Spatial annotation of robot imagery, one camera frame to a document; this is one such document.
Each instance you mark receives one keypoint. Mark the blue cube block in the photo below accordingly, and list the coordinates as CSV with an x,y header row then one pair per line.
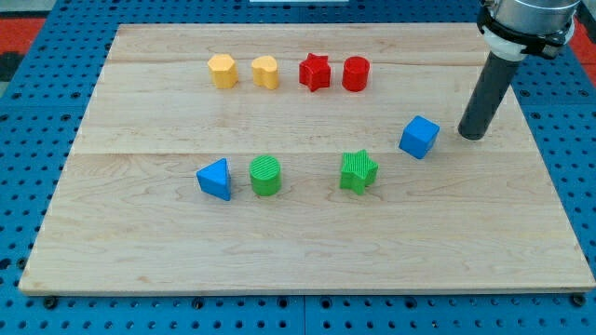
x,y
419,136

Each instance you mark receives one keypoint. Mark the green cylinder block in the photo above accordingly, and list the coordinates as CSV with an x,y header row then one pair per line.
x,y
265,173

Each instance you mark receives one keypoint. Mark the green star block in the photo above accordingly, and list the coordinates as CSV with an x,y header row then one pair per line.
x,y
357,171

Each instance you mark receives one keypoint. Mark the light wooden board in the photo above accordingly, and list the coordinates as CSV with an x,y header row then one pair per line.
x,y
128,217

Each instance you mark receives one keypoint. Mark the blue triangle block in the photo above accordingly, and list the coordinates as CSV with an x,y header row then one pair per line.
x,y
215,179

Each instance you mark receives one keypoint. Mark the red star block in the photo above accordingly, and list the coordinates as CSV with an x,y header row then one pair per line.
x,y
315,72

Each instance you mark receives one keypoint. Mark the yellow heart block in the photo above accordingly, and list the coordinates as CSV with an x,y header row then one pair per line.
x,y
265,72

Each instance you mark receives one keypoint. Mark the red cylinder block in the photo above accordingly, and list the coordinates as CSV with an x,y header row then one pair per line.
x,y
355,73

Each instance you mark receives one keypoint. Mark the yellow hexagon block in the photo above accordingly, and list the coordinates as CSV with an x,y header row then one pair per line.
x,y
223,71

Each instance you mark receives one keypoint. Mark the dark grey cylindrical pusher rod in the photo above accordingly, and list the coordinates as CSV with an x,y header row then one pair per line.
x,y
491,87

